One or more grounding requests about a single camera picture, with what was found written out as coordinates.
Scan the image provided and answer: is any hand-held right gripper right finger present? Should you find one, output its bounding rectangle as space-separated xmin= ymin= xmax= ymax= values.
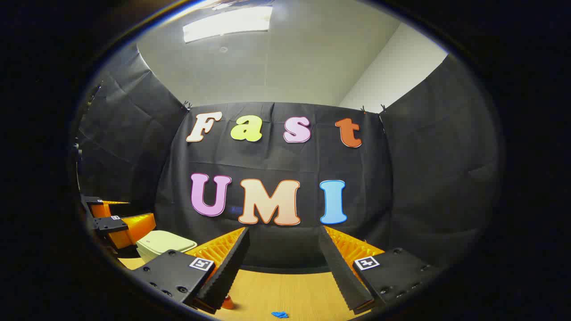
xmin=318 ymin=225 xmax=443 ymax=315

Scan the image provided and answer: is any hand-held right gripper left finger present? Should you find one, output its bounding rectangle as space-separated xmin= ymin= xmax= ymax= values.
xmin=131 ymin=226 xmax=250 ymax=314

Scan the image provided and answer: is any light green desktop garbage bin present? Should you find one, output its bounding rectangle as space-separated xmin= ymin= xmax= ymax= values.
xmin=135 ymin=230 xmax=198 ymax=263

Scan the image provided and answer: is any ceiling light panel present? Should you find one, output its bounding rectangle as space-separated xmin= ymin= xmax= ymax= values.
xmin=182 ymin=5 xmax=273 ymax=44

